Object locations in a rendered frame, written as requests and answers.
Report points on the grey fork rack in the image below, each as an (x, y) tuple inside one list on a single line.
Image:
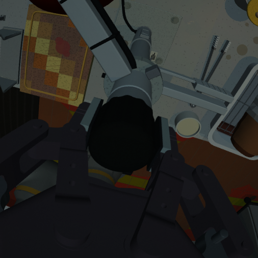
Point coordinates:
[(191, 94)]

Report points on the white tray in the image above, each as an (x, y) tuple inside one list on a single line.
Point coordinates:
[(217, 129)]

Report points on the brown checkered carving board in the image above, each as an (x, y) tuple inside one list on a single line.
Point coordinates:
[(54, 66)]

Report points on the grey round disc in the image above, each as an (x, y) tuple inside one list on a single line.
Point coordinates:
[(234, 10)]

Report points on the grey lamp base plate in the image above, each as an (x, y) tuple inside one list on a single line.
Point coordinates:
[(161, 32)]

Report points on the dark red lamp head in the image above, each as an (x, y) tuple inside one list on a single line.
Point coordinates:
[(44, 5)]

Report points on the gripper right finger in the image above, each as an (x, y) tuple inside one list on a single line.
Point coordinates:
[(165, 191)]

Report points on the grey box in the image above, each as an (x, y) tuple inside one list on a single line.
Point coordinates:
[(251, 227)]

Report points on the yellow disc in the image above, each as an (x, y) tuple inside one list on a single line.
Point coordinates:
[(253, 11)]

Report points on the grey tin with cream content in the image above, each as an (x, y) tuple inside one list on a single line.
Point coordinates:
[(188, 125)]

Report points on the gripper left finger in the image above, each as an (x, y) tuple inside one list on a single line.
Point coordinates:
[(72, 171)]

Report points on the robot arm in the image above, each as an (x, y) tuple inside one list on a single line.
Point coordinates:
[(36, 181)]

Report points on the black lever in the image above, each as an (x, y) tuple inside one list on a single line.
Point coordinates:
[(247, 201)]

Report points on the grey wall bracket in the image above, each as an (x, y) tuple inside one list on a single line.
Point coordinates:
[(9, 54)]

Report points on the grey heat lamp upright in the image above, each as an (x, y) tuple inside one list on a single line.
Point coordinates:
[(139, 80)]

